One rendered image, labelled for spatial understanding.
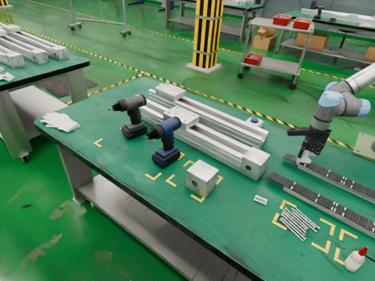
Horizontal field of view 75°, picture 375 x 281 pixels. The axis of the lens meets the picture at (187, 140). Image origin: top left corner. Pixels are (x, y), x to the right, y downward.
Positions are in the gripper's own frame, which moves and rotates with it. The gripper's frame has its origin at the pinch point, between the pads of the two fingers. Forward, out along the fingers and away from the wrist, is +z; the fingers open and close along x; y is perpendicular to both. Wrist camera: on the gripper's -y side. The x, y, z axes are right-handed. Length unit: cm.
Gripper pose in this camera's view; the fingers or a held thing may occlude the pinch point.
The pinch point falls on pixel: (298, 159)
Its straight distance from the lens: 130.0
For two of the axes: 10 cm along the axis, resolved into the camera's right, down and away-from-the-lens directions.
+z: -0.5, 8.0, 5.9
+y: 7.7, 4.1, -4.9
